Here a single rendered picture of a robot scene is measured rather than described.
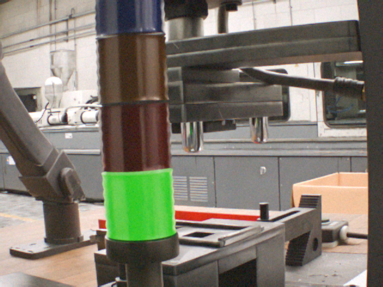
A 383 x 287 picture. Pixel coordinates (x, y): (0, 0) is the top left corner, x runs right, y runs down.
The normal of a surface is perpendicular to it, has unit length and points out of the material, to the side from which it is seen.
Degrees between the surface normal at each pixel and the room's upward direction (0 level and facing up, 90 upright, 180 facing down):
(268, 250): 90
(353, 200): 88
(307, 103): 90
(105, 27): 104
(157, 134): 76
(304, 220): 90
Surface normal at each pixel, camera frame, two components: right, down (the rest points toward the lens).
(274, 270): 0.80, -0.01
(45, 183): -0.33, 0.70
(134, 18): 0.19, -0.20
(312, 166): -0.64, 0.07
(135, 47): 0.22, 0.28
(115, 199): -0.52, 0.31
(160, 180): 0.64, -0.24
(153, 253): 0.37, 0.03
